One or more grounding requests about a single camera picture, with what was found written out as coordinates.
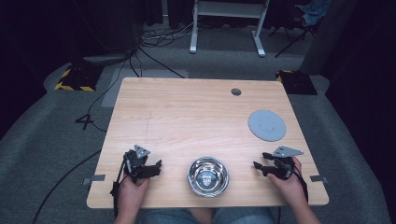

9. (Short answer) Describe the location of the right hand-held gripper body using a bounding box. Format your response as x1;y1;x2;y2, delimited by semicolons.
270;145;305;181

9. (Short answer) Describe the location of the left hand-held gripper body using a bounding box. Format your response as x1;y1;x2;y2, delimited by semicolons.
123;144;151;185

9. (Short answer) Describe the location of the person's right hand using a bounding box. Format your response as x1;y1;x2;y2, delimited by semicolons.
266;156;309;209

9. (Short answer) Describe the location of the person's left hand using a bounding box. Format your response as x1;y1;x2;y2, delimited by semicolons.
116;175;151;213

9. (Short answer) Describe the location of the round grey mat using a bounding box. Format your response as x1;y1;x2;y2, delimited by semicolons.
247;109;288;143

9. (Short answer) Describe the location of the person's left leg in jeans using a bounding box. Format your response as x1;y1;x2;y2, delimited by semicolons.
138;208;200;224

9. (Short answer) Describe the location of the person's leg in jeans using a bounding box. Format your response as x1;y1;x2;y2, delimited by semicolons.
138;208;200;224
214;206;277;224

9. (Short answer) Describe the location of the person's right leg in jeans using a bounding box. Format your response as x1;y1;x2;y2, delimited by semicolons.
214;206;277;224

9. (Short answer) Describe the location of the shiny steel bowl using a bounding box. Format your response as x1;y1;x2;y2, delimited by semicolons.
187;156;231;198

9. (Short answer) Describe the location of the black yellow striped base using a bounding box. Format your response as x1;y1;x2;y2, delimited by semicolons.
53;63;105;93
275;69;318;96

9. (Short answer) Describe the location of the black folding chair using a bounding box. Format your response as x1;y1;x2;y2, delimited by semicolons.
268;0;332;59

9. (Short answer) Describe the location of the grey curtain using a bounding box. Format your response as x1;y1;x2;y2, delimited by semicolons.
299;0;360;77

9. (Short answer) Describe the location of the blue cloth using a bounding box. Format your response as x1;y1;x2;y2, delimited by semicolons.
294;0;333;28

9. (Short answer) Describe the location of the left hand-held gripper cable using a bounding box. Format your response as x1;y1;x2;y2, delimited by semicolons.
109;153;131;219

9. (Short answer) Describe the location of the hand-held gripper cable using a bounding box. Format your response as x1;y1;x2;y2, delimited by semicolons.
109;153;131;219
290;164;310;203

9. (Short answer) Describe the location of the right hand-held gripper cable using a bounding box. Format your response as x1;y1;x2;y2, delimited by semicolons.
290;164;310;203

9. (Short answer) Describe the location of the grey metal table bracket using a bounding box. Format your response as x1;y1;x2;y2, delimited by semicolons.
309;175;329;184
81;174;106;187

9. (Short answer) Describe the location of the thin black floor cable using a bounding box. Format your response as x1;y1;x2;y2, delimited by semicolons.
74;46;144;133

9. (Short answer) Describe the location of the long black floor cable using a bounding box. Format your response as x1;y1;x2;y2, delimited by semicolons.
31;148;103;224

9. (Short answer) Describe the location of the grey stand base plate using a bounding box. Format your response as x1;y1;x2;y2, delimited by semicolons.
81;53;129;65

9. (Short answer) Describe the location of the bundle of floor cables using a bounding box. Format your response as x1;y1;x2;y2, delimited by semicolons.
138;17;204;49

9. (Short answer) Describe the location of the white desk frame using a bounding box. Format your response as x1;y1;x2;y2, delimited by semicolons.
189;0;271;58

